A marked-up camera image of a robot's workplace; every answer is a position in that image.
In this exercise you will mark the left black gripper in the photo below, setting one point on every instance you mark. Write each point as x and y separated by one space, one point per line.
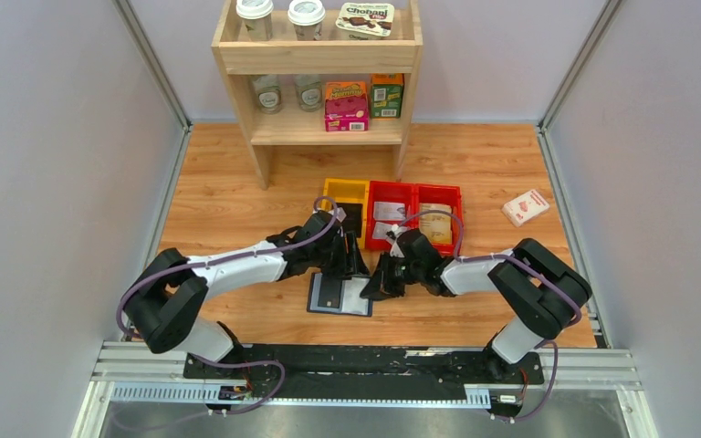
351 264

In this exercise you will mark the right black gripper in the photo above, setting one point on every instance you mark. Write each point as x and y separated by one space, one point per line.
381 286

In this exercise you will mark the blue leather card holder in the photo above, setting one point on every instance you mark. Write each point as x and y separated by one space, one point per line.
336 296

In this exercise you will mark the yellow plastic bin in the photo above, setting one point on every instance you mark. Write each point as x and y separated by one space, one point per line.
349 191

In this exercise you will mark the red double plastic bin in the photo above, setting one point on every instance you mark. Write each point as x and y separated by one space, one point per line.
412 194

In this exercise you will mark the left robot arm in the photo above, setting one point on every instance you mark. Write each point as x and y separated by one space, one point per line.
164 302

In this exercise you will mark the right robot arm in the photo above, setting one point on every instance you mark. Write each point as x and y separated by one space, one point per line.
545 294

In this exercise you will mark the black credit card stack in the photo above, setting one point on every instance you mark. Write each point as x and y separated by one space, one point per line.
353 221

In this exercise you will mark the lower silver credit card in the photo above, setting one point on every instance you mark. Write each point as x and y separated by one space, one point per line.
381 230

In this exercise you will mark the silver credit card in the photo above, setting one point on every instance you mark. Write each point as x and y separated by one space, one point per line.
389 211
381 230

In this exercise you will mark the upper silver credit card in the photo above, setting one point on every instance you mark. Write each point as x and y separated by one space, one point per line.
389 211

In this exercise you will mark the orange pink Scrub Mommy box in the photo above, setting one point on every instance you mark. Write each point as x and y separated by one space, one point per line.
346 106

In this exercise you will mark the pink white small box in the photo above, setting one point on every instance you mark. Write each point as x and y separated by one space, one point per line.
525 207

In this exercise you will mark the right glass jar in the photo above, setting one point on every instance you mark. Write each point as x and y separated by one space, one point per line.
308 89

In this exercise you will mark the glass jar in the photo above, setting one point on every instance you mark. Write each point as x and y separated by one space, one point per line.
308 89
267 92

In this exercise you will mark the green orange carton box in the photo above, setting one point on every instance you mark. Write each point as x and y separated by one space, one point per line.
386 95

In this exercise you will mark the left glass jar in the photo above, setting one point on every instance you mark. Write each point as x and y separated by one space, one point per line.
267 92

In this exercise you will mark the wooden two-tier shelf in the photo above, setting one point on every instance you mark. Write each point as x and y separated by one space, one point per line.
238 58

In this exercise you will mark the Chobani yogurt cup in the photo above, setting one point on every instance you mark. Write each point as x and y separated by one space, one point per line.
366 21

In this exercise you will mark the right white-lidded paper cup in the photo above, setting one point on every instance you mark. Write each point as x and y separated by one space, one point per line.
307 17

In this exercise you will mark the white-lidded paper cup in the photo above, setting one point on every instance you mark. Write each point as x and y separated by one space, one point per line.
307 17
257 18

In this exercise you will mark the left white-lidded paper cup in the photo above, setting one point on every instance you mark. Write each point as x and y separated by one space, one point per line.
257 18

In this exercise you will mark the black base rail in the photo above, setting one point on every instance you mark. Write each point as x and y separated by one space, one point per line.
370 373

